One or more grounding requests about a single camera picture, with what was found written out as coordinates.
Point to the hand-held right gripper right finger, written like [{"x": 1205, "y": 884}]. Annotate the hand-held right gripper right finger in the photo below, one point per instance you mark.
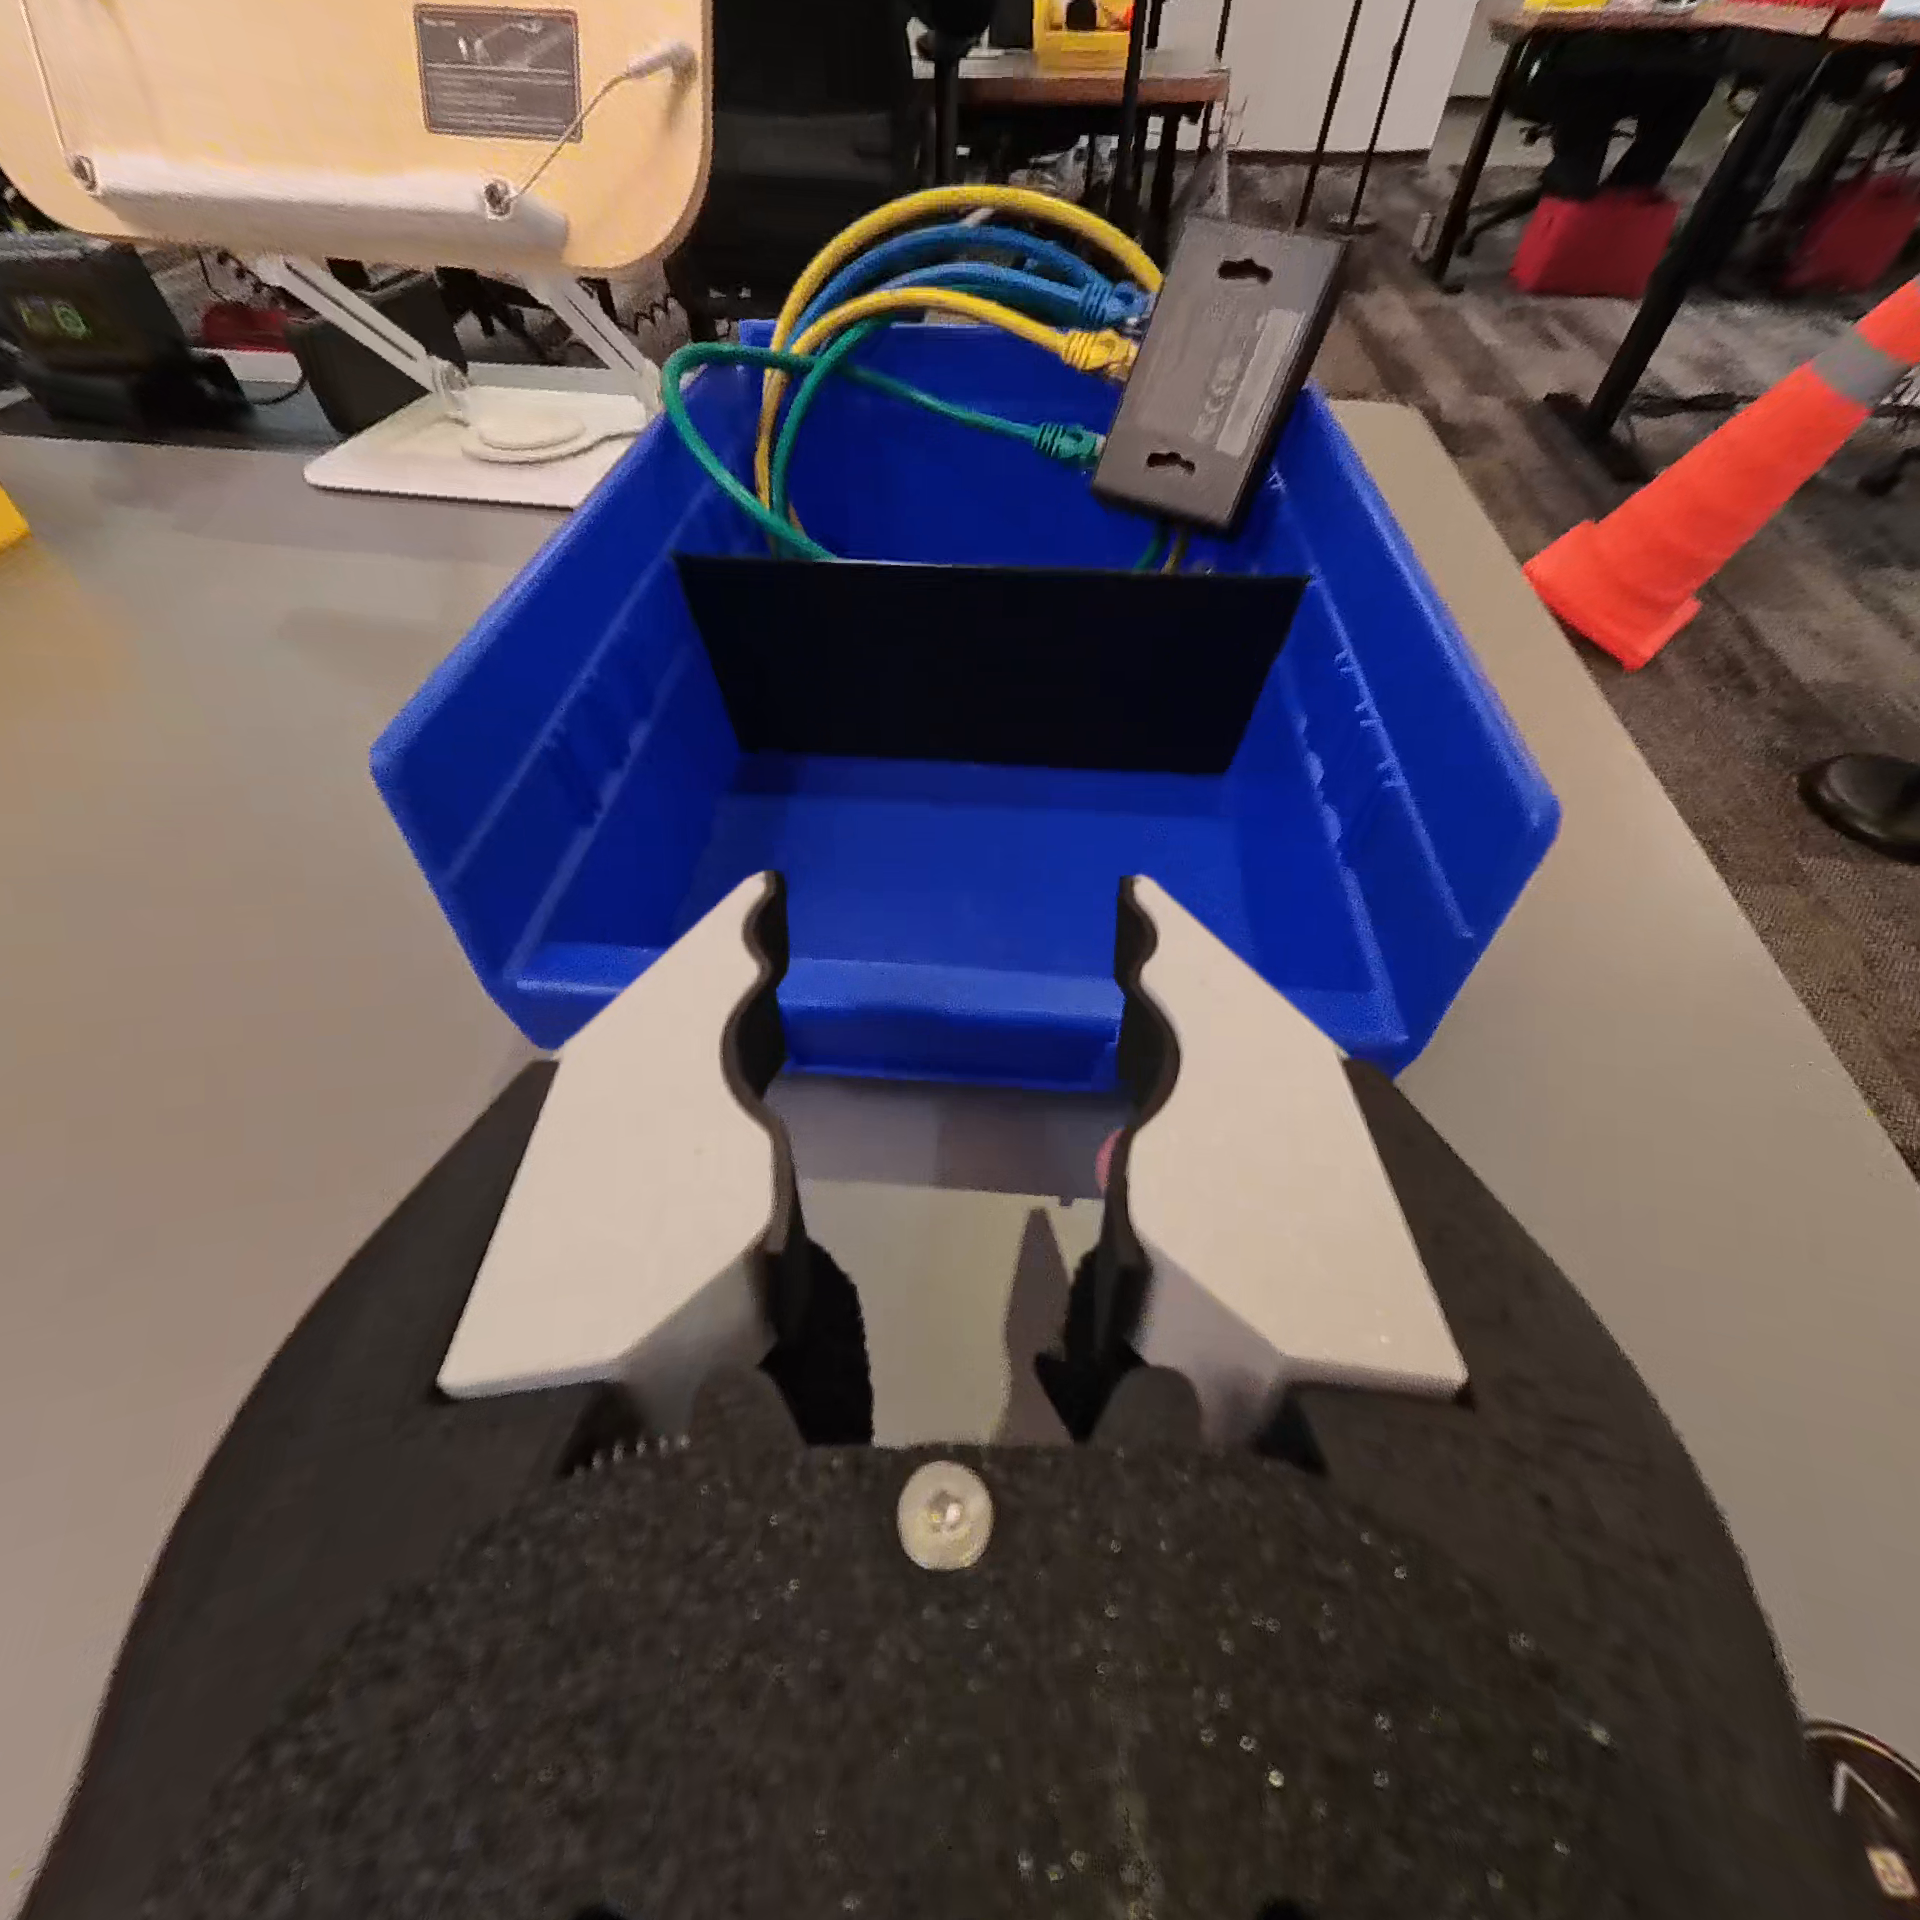
[{"x": 1276, "y": 1201}]

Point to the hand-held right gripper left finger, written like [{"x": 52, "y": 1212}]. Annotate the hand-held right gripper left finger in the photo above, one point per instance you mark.
[{"x": 638, "y": 1201}]

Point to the blue plastic bin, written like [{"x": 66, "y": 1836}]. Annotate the blue plastic bin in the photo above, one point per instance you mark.
[{"x": 930, "y": 868}]

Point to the black network switch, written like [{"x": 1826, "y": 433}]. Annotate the black network switch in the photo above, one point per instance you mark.
[{"x": 1214, "y": 375}]

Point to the black bin divider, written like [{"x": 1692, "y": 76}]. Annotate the black bin divider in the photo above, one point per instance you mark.
[{"x": 975, "y": 662}]

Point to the orange traffic cone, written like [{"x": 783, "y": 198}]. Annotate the orange traffic cone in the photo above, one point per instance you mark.
[{"x": 1725, "y": 480}]

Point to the black power adapter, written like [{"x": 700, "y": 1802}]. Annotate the black power adapter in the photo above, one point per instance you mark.
[{"x": 360, "y": 375}]

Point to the red foam block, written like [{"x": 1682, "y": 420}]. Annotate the red foam block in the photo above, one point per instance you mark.
[
  {"x": 1862, "y": 233},
  {"x": 1590, "y": 240}
]

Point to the black power station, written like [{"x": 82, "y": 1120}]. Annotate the black power station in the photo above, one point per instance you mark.
[{"x": 90, "y": 329}]

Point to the black office chair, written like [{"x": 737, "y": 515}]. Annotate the black office chair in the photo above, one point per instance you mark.
[{"x": 809, "y": 150}]

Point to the wooden top work table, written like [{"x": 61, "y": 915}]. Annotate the wooden top work table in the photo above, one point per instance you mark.
[{"x": 1080, "y": 82}]

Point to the wooden stand with white base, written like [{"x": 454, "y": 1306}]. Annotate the wooden stand with white base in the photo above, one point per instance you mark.
[{"x": 300, "y": 90}]

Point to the small yellow bin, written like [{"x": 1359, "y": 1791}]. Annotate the small yellow bin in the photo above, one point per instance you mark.
[{"x": 1084, "y": 36}]

